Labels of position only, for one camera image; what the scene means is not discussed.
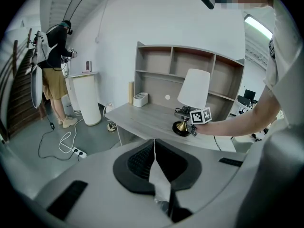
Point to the rectangular ceiling light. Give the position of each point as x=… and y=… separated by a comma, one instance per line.
x=259, y=26

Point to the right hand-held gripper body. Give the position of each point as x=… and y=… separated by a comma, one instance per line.
x=199, y=116

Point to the grey wooden desk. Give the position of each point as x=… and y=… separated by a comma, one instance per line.
x=142, y=120

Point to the large white cylinder pedestal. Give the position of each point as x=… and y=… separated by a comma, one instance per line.
x=88, y=98

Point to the person's right forearm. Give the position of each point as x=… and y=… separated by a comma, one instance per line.
x=242, y=120

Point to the white power strip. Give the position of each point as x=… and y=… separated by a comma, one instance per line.
x=79, y=153

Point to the white organizer tray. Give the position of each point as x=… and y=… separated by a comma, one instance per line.
x=140, y=100

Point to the wooden staircase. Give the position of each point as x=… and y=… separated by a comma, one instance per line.
x=19, y=89

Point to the wooden shelf unit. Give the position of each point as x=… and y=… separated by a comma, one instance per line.
x=154, y=87

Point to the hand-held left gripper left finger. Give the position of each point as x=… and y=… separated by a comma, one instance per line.
x=95, y=193

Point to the long black-framed pendant light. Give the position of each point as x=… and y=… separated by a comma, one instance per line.
x=74, y=3

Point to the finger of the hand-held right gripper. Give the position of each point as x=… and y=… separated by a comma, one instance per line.
x=185, y=108
x=181, y=115

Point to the small white cylinder pedestal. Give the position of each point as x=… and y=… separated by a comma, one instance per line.
x=71, y=94

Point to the white table lamp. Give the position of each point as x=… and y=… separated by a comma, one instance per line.
x=193, y=89

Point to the person's white t-shirt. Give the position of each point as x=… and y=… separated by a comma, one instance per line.
x=287, y=68

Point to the tan wooden plank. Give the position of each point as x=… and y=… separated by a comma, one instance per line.
x=131, y=92

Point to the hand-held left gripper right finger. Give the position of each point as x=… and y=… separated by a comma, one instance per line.
x=213, y=174

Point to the white oval mirror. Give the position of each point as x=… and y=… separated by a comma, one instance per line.
x=36, y=87

